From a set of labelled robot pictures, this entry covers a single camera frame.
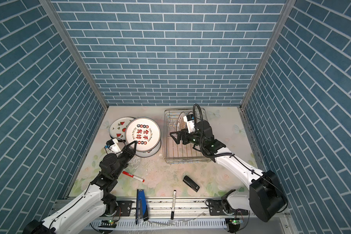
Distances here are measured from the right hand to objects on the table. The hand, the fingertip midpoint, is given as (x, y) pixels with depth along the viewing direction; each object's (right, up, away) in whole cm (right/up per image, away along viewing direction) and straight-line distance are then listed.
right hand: (174, 131), depth 77 cm
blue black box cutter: (-16, -40, -6) cm, 43 cm away
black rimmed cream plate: (-42, +1, +28) cm, 51 cm away
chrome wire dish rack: (-2, +5, +34) cm, 34 cm away
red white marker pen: (-24, -27, +7) cm, 37 cm away
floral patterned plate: (-17, 0, +5) cm, 18 cm away
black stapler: (+10, -30, +2) cm, 31 cm away
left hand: (-20, -6, +1) cm, 21 cm away
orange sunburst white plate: (+4, +3, +22) cm, 22 cm away
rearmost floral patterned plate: (-18, -16, +16) cm, 29 cm away
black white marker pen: (0, -39, -2) cm, 39 cm away
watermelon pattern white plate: (-42, +1, +25) cm, 49 cm away
